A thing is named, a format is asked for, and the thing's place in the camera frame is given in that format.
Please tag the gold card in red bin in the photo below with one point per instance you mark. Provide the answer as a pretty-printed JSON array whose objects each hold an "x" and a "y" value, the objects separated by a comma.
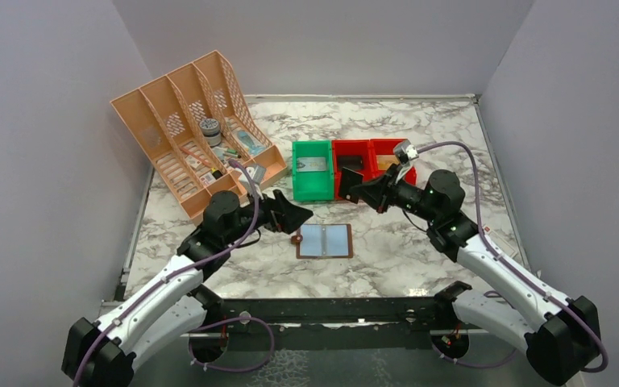
[{"x": 384, "y": 161}]

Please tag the red plastic bin right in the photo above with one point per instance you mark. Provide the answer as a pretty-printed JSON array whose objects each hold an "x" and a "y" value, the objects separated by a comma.
[{"x": 383, "y": 154}]

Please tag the green plastic bin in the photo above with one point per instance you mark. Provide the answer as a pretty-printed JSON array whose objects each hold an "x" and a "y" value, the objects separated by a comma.
[{"x": 317, "y": 186}]

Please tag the blue packet in organizer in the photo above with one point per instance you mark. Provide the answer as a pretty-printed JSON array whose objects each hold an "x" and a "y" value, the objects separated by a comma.
[{"x": 251, "y": 143}]

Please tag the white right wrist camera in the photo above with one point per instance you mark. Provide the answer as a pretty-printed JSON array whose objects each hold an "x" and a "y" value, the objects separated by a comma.
[{"x": 406, "y": 153}]

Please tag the brown leather card holder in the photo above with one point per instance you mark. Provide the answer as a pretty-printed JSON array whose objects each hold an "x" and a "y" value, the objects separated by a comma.
[{"x": 323, "y": 241}]

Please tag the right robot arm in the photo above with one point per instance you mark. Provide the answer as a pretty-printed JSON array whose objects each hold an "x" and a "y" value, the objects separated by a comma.
[{"x": 559, "y": 335}]

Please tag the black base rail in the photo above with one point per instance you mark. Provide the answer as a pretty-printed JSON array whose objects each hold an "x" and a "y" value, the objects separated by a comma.
[{"x": 315, "y": 324}]

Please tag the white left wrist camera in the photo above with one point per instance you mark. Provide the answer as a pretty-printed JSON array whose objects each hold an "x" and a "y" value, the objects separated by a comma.
[{"x": 252, "y": 179}]

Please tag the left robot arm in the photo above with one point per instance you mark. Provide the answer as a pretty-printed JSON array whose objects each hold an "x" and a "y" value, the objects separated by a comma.
[{"x": 108, "y": 351}]

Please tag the black card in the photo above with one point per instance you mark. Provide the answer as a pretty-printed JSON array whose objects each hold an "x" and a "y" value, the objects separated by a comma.
[
  {"x": 349, "y": 179},
  {"x": 352, "y": 162}
]

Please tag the peach plastic file organizer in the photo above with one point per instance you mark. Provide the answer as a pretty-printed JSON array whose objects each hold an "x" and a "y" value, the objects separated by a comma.
[{"x": 163, "y": 115}]

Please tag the red plastic bin middle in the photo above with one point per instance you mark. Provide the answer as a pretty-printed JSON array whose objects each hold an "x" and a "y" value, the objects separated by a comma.
[{"x": 354, "y": 154}]

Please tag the red pencil in organizer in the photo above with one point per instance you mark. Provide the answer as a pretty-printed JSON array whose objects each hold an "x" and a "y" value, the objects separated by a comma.
[{"x": 194, "y": 160}]

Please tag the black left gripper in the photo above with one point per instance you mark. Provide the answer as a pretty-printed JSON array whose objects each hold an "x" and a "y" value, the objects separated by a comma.
[{"x": 288, "y": 216}]

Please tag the red plastic bin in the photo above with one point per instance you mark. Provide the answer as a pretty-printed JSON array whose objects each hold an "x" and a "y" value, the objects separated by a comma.
[
  {"x": 383, "y": 154},
  {"x": 354, "y": 154}
]

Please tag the black card in red bin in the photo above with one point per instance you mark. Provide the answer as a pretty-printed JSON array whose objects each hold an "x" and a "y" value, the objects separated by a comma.
[{"x": 352, "y": 162}]

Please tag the small white red box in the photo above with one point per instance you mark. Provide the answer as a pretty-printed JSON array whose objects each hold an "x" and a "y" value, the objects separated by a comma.
[{"x": 501, "y": 243}]

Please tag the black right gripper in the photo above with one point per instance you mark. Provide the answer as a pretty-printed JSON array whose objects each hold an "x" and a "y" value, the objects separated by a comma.
[{"x": 377, "y": 193}]

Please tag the silver round tin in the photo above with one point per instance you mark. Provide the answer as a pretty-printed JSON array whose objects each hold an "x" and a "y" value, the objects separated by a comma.
[{"x": 211, "y": 130}]

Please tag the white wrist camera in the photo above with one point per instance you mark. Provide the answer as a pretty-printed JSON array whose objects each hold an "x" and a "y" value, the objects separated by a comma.
[
  {"x": 406, "y": 153},
  {"x": 252, "y": 179}
]

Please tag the silver card in green bin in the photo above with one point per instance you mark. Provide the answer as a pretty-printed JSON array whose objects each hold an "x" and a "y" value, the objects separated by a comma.
[{"x": 311, "y": 164}]

